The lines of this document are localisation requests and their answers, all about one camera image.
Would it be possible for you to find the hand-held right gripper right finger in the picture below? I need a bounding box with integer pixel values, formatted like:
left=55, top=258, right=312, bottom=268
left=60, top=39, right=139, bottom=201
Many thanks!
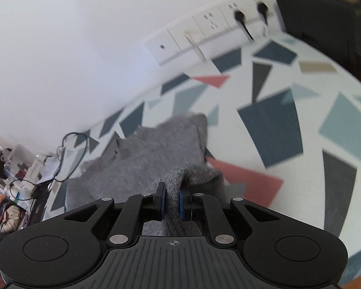
left=178, top=183, right=281, bottom=250

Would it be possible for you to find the white wall plate with hole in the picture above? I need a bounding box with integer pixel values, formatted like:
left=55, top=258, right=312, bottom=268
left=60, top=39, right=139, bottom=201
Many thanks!
left=143, top=28, right=184, bottom=67

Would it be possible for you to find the geometric patterned mat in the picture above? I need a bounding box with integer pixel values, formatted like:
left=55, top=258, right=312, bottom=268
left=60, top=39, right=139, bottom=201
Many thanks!
left=42, top=32, right=361, bottom=289

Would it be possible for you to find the black power plug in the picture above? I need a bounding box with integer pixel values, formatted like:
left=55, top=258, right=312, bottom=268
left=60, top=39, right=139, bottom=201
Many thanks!
left=256, top=2, right=270, bottom=26
left=234, top=10, right=255, bottom=41

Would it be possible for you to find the dark grey cabinet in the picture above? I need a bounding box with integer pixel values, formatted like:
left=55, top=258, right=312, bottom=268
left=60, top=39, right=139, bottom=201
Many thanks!
left=274, top=0, right=361, bottom=88

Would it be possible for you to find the black cable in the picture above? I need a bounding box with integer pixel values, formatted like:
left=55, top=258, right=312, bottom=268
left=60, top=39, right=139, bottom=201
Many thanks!
left=10, top=131, right=90, bottom=203

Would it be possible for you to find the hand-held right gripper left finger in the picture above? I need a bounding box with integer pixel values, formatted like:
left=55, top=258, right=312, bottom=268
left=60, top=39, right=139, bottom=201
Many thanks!
left=63, top=181, right=168, bottom=250

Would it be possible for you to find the beige thin stick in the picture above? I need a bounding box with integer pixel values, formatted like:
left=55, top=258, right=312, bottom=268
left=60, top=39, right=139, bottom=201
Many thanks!
left=183, top=29, right=208, bottom=61

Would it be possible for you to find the clear plastic box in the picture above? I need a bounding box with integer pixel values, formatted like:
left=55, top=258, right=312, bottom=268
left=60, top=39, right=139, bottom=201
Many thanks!
left=4, top=144, right=65, bottom=189

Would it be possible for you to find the grey knit sweater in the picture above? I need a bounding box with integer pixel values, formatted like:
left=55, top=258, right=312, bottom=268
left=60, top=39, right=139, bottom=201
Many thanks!
left=64, top=112, right=230, bottom=237

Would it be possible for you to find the blank white wall plate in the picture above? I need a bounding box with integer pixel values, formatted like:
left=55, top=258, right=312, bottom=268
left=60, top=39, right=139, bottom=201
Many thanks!
left=168, top=18, right=206, bottom=52

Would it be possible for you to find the beige bag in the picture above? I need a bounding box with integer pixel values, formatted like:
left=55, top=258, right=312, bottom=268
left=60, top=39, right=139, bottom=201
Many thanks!
left=0, top=203, right=29, bottom=233

